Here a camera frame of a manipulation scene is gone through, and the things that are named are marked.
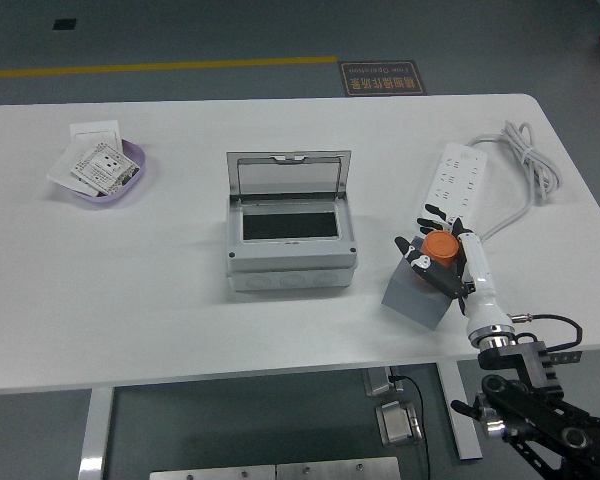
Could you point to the silver metal floor unit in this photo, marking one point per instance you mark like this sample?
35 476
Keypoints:
397 422

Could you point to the grey metal plate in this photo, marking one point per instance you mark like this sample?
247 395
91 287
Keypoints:
337 470
212 473

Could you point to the grey cube with round hole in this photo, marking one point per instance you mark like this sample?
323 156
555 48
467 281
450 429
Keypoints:
415 305

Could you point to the grey enclosure box clear lid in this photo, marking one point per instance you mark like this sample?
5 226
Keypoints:
290 260

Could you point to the silver box under table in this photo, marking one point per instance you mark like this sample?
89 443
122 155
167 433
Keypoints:
377 382

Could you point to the orange cylinder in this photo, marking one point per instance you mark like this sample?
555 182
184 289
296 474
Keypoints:
440 245

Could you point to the white power strip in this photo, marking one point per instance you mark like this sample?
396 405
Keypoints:
455 175

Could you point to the white table leg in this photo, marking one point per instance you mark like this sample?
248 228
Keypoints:
96 435
460 385

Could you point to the printed socket module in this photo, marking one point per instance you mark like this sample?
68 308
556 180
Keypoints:
105 167

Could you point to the white wall switch plate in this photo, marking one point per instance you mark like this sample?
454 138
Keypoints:
95 132

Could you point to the purple plastic tray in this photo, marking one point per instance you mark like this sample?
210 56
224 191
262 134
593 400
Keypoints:
105 199

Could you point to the flat white cover plate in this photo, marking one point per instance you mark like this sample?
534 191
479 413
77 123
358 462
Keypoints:
60 170

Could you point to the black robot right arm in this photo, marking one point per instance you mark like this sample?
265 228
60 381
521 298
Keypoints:
530 400

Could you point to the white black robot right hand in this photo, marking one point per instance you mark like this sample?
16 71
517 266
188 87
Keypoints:
480 280

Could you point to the yellow floor tape line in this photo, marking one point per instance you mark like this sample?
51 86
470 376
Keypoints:
155 66

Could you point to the brown floor sign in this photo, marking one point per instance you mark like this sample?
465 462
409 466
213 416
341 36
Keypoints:
380 80

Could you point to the black table control panel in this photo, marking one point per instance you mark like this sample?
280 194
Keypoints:
567 357

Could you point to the black floor cover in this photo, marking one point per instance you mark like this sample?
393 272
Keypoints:
64 24

